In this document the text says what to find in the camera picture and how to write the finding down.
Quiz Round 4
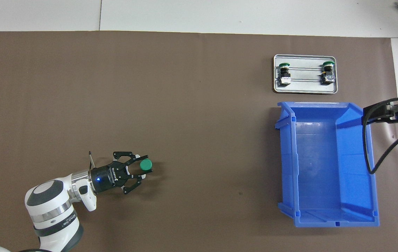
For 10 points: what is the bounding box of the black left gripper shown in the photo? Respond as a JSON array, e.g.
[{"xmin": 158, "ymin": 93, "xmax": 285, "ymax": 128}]
[{"xmin": 91, "ymin": 151, "xmax": 149, "ymax": 195}]

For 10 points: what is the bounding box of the green push button switch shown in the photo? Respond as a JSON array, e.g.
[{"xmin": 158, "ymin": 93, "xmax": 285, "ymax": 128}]
[
  {"xmin": 138, "ymin": 159, "xmax": 154, "ymax": 174},
  {"xmin": 278, "ymin": 62, "xmax": 292, "ymax": 86},
  {"xmin": 321, "ymin": 61, "xmax": 336, "ymax": 85}
]

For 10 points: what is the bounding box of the grey metal tray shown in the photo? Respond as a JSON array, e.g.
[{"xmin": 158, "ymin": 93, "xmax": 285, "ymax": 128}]
[{"xmin": 273, "ymin": 54, "xmax": 338, "ymax": 94}]

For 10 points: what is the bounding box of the blue plastic storage bin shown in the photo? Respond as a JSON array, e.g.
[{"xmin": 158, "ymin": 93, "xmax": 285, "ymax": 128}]
[{"xmin": 275, "ymin": 101, "xmax": 380, "ymax": 228}]

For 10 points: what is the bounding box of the brown paper table mat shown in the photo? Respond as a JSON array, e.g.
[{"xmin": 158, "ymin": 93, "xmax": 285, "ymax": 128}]
[{"xmin": 0, "ymin": 31, "xmax": 398, "ymax": 252}]

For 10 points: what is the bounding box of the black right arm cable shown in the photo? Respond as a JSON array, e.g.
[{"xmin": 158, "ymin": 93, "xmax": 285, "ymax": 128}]
[{"xmin": 362, "ymin": 97, "xmax": 398, "ymax": 175}]

